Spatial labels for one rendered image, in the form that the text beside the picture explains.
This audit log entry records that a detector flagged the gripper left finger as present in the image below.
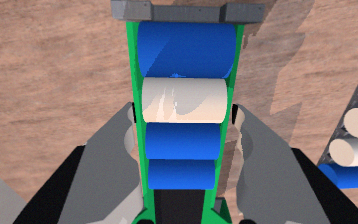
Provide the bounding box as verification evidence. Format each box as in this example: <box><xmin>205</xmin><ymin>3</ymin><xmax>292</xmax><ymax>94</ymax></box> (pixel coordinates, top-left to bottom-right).
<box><xmin>13</xmin><ymin>102</ymin><xmax>143</xmax><ymax>224</ymax></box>

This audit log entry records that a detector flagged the blue cylinder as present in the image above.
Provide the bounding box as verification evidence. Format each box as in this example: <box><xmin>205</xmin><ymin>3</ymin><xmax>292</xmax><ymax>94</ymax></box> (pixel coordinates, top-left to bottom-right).
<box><xmin>318</xmin><ymin>163</ymin><xmax>358</xmax><ymax>189</ymax></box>
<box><xmin>148</xmin><ymin>159</ymin><xmax>215</xmax><ymax>189</ymax></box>
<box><xmin>145</xmin><ymin>122</ymin><xmax>221</xmax><ymax>160</ymax></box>
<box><xmin>137</xmin><ymin>21</ymin><xmax>236</xmax><ymax>79</ymax></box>

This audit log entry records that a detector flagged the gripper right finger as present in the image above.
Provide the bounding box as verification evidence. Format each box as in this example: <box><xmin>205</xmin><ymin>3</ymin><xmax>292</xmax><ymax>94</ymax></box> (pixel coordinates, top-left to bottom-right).
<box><xmin>232</xmin><ymin>103</ymin><xmax>358</xmax><ymax>224</ymax></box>

